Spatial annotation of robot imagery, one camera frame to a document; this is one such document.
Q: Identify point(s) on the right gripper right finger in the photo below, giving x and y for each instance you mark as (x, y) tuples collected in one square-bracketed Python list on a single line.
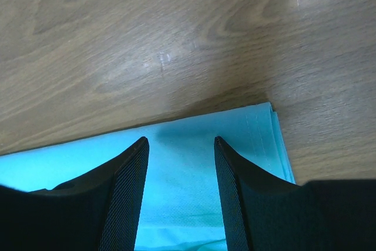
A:
[(263, 212)]

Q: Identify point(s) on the teal t shirt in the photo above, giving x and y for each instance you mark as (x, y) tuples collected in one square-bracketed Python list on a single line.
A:
[(181, 204)]

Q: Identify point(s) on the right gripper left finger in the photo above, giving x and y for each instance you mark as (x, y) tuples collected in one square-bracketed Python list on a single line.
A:
[(98, 210)]

